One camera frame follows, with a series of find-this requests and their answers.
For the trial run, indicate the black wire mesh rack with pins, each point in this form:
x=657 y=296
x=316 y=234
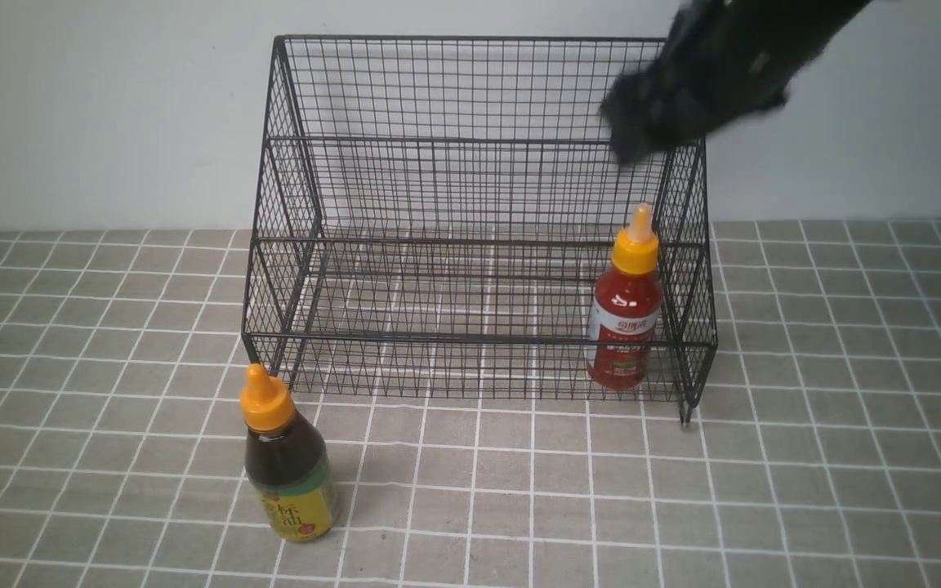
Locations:
x=432 y=214

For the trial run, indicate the grey checkered tablecloth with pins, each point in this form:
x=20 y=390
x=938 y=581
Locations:
x=814 y=459

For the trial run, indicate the red sauce bottle orange cap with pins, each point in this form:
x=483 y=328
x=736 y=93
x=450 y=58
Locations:
x=625 y=307

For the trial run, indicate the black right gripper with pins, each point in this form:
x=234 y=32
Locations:
x=721 y=61

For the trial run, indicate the dark sauce bottle yellow label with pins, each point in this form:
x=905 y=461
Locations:
x=286 y=460

